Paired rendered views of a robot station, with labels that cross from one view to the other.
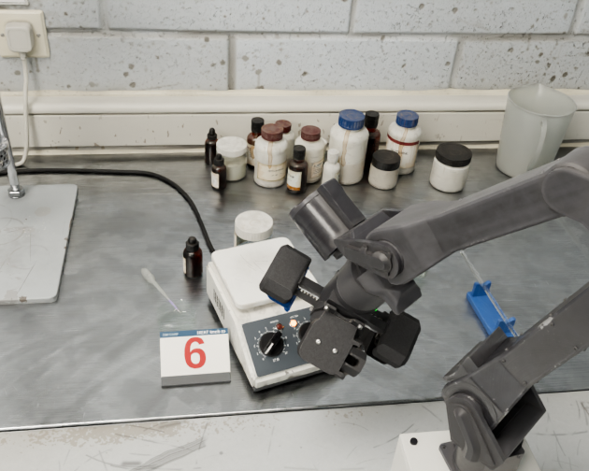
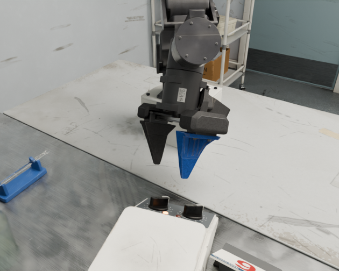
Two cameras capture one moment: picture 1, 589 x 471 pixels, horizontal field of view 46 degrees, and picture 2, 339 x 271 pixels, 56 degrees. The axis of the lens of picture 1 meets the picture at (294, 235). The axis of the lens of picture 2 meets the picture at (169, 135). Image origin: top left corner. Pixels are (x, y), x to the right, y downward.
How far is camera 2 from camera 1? 97 cm
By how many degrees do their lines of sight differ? 97
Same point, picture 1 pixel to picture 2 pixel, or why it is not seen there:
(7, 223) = not seen: outside the picture
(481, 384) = not seen: hidden behind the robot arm
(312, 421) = (195, 193)
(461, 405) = not seen: hidden behind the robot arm
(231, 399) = (233, 232)
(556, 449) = (104, 129)
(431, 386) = (113, 173)
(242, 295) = (195, 231)
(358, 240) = (213, 8)
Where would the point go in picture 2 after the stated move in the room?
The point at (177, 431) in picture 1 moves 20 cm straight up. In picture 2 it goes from (283, 233) to (312, 131)
